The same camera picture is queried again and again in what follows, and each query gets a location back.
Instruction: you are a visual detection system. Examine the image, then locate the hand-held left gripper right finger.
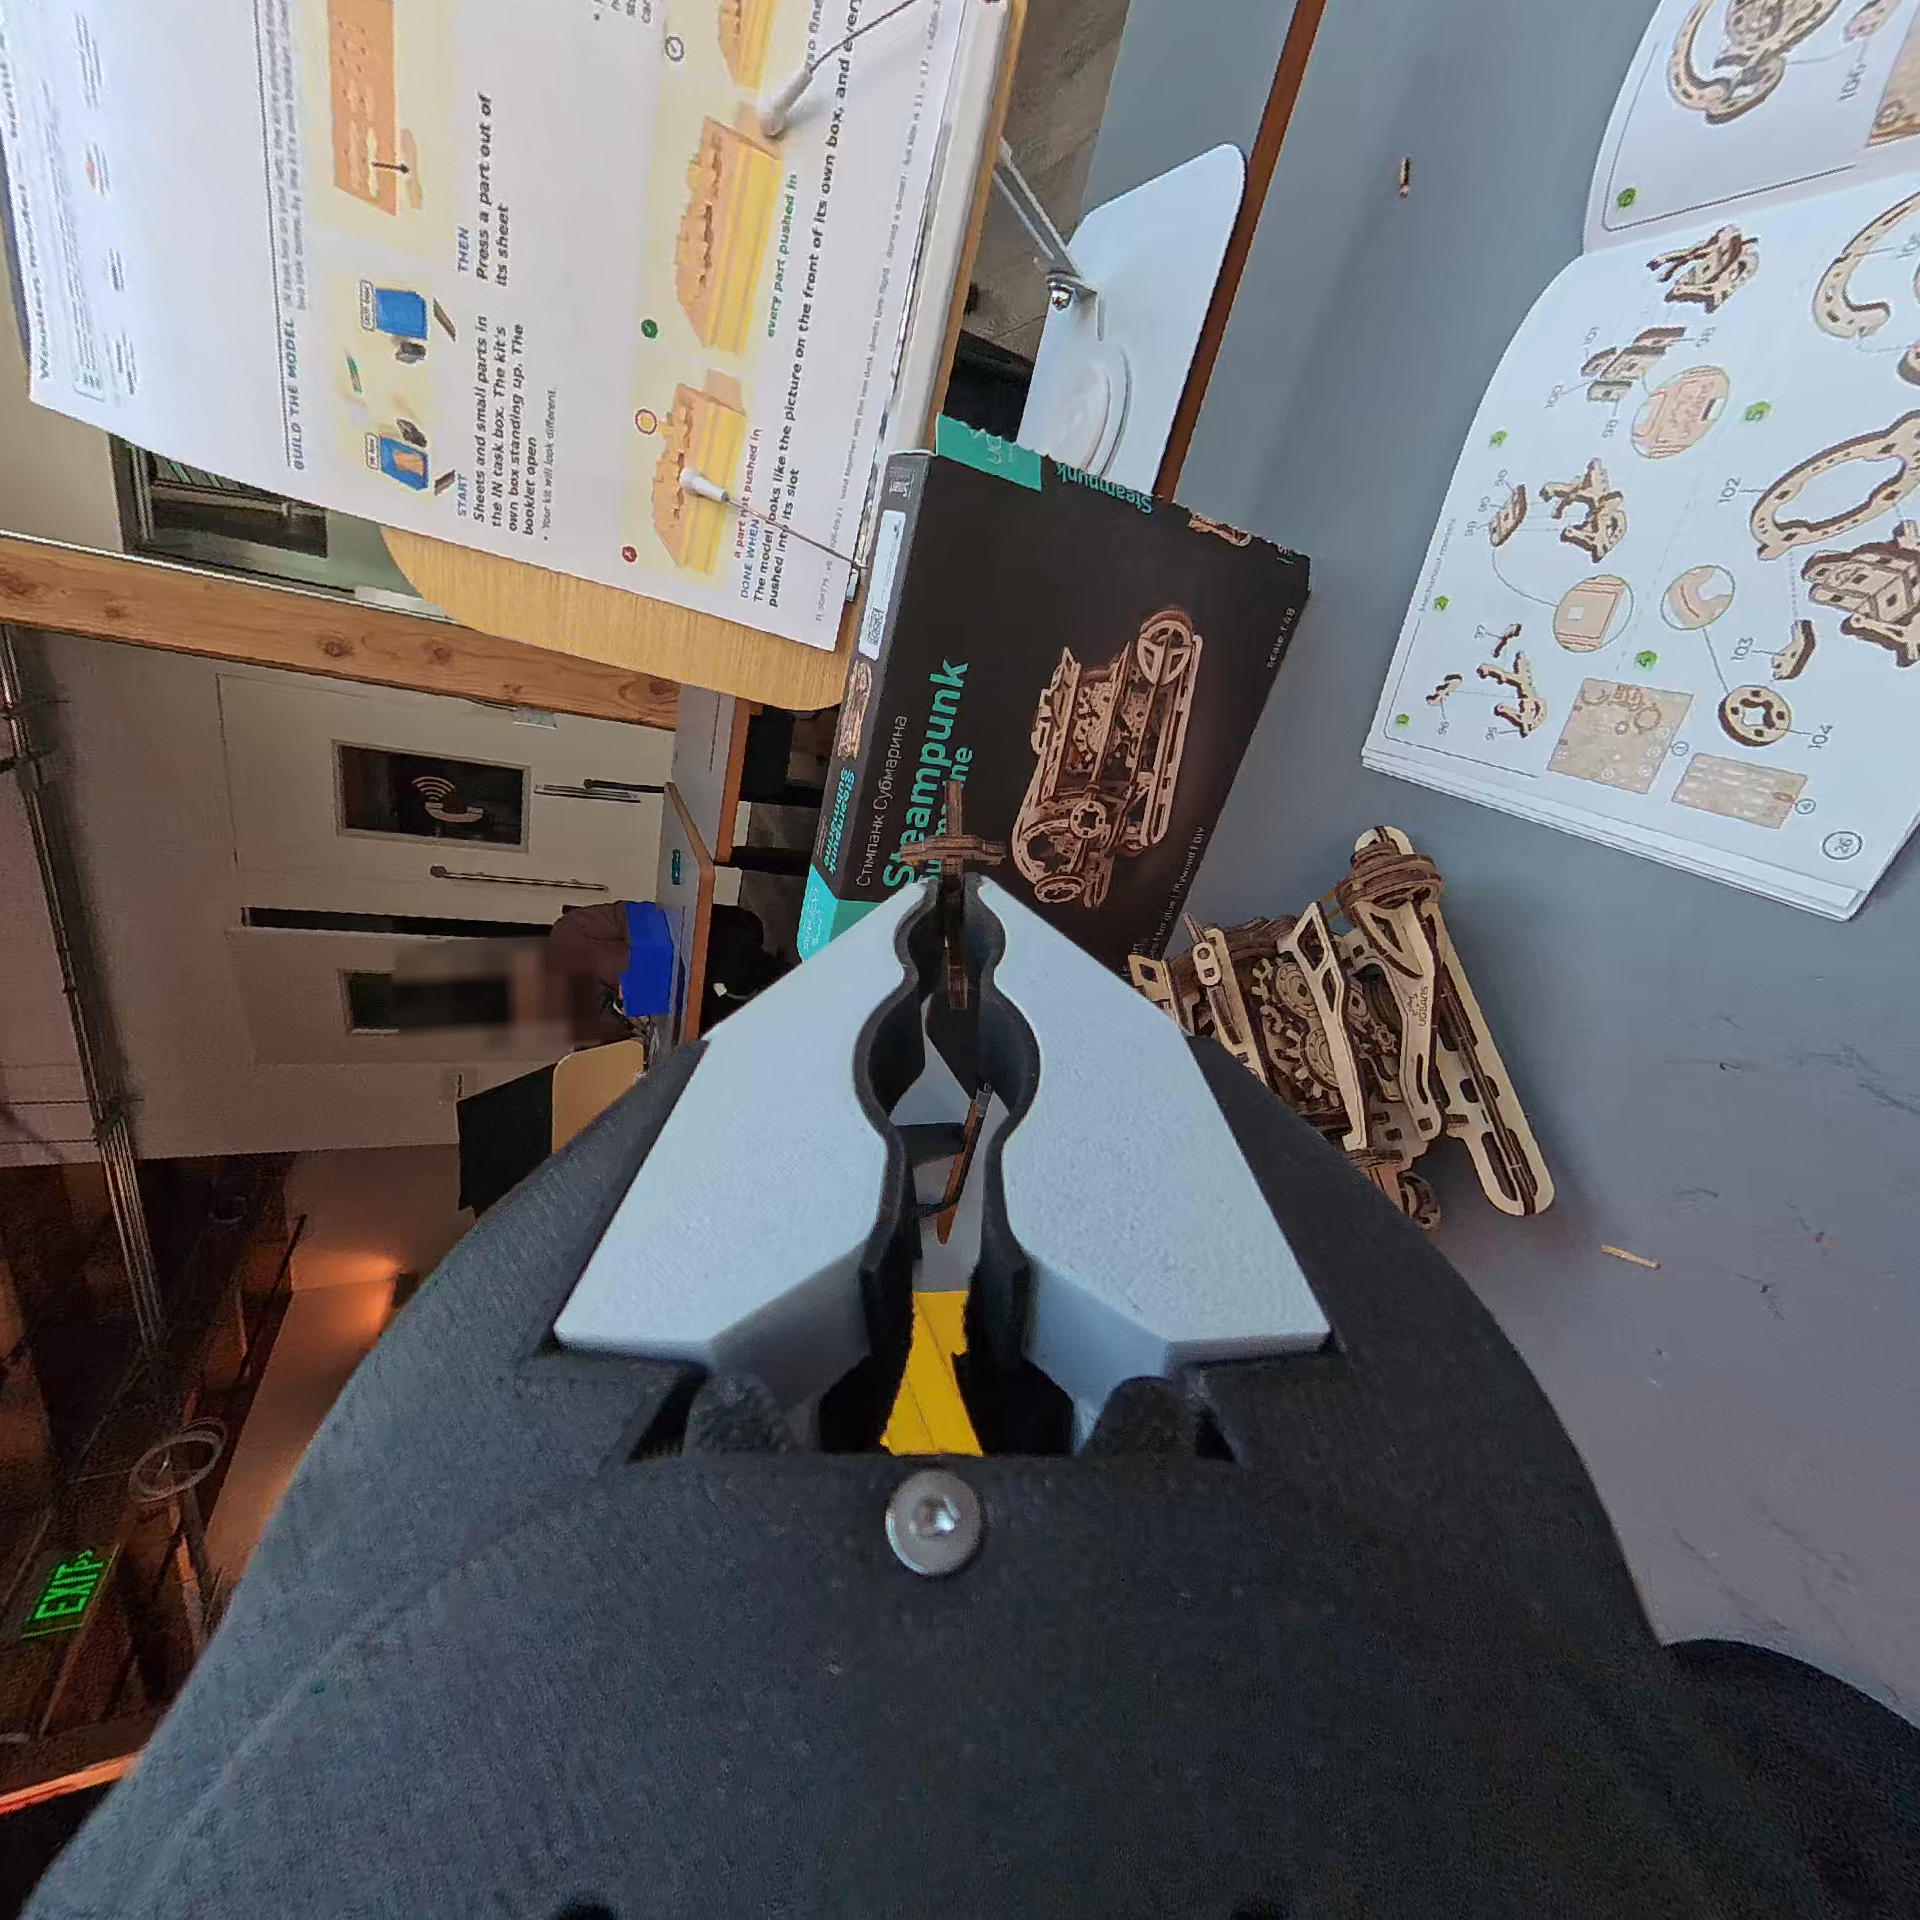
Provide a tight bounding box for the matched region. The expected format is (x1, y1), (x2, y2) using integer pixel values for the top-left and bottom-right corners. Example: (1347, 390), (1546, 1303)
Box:
(967, 877), (1338, 1454)

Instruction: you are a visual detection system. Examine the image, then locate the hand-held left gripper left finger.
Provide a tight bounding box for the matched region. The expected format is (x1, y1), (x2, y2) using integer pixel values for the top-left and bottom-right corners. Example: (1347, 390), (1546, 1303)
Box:
(550, 883), (945, 1454)

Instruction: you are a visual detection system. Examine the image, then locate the small wooden model part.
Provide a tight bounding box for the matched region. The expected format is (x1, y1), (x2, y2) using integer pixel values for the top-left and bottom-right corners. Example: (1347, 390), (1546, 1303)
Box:
(897, 779), (1011, 1249)

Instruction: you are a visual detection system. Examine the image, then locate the assembled wooden model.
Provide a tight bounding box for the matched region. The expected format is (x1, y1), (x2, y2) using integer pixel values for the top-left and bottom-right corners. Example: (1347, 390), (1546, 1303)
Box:
(1126, 825), (1557, 1231)

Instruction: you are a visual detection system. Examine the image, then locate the dark model kit box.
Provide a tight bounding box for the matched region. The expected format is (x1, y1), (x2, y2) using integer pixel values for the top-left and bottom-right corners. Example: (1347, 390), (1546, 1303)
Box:
(796, 415), (1313, 970)

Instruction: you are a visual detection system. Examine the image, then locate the yellow plastic bin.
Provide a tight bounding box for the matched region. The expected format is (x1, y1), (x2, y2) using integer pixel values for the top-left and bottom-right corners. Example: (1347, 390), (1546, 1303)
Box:
(879, 1286), (985, 1455)

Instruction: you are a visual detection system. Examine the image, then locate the blue plastic bin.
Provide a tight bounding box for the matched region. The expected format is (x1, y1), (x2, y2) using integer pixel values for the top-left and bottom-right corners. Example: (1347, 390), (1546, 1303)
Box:
(618, 900), (687, 1015)

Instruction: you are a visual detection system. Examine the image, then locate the wooden clipboard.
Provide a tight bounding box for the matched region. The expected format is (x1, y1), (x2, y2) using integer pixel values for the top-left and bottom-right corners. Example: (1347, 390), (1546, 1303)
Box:
(374, 0), (1029, 713)

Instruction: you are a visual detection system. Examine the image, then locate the green exit sign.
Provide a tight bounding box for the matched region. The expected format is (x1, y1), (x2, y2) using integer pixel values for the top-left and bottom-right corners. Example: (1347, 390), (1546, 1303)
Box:
(19, 1545), (119, 1644)

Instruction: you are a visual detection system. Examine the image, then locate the white lamp base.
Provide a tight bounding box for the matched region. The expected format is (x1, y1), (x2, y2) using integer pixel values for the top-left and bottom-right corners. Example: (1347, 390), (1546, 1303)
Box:
(990, 142), (1251, 490)

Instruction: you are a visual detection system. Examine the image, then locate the open instruction booklet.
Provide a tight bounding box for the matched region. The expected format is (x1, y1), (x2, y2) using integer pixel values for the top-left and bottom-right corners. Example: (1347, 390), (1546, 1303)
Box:
(1363, 0), (1920, 921)

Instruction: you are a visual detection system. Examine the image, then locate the printed instruction sheet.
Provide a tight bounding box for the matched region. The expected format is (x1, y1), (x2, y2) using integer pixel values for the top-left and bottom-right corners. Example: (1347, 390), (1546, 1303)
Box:
(0, 0), (1011, 654)

